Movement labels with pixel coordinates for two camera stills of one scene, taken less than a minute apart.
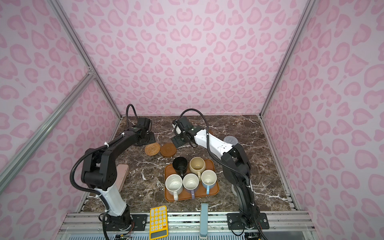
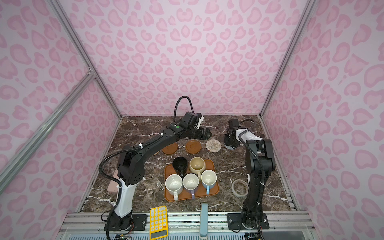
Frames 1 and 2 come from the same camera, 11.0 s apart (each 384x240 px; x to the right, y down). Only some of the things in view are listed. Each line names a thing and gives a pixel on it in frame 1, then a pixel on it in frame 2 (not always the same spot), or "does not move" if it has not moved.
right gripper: x=180 y=142 -> x=226 y=143
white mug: x=174 y=185 does not move
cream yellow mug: x=197 y=165 does not move
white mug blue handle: x=209 y=178 does not move
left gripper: x=152 y=139 -> x=201 y=136
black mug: x=180 y=165 does not move
